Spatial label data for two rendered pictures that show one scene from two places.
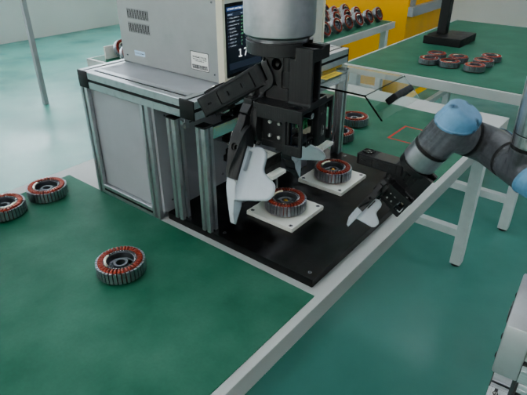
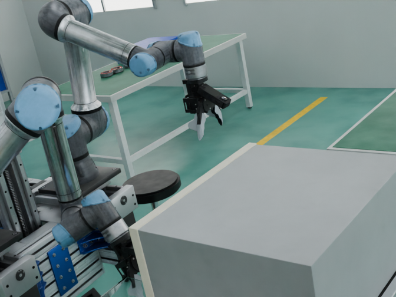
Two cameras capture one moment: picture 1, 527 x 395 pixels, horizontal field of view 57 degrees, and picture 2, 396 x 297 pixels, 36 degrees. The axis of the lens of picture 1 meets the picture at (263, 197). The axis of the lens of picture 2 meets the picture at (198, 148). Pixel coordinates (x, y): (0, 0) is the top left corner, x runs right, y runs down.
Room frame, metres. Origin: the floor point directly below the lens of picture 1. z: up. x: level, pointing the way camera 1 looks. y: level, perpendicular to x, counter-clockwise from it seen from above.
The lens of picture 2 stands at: (2.55, 0.03, 1.84)
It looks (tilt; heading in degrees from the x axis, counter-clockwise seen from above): 20 degrees down; 183
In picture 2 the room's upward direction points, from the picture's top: 12 degrees counter-clockwise
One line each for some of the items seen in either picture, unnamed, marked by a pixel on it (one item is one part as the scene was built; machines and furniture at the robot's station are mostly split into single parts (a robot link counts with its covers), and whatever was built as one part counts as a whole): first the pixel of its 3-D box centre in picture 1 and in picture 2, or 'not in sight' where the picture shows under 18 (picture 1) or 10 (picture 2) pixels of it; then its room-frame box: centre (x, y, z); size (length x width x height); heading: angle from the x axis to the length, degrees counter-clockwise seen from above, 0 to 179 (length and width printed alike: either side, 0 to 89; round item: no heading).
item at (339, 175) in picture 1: (332, 170); not in sight; (1.33, -0.21, 0.80); 0.11 x 0.11 x 0.04
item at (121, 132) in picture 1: (125, 151); not in sight; (1.23, 0.38, 0.91); 0.28 x 0.03 x 0.32; 51
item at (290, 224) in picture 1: (285, 209); not in sight; (1.14, -0.06, 0.78); 0.15 x 0.15 x 0.01; 51
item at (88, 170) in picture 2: not in sight; (75, 165); (0.43, -0.52, 1.09); 0.15 x 0.15 x 0.10
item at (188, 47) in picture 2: not in sight; (190, 49); (0.53, -0.02, 1.45); 0.09 x 0.08 x 0.11; 64
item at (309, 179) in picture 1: (332, 178); not in sight; (1.33, -0.21, 0.78); 0.15 x 0.15 x 0.01; 51
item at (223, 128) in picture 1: (284, 102); not in sight; (1.30, -0.06, 1.03); 0.62 x 0.01 x 0.03; 141
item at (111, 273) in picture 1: (121, 264); not in sight; (0.91, 0.33, 0.77); 0.11 x 0.11 x 0.04
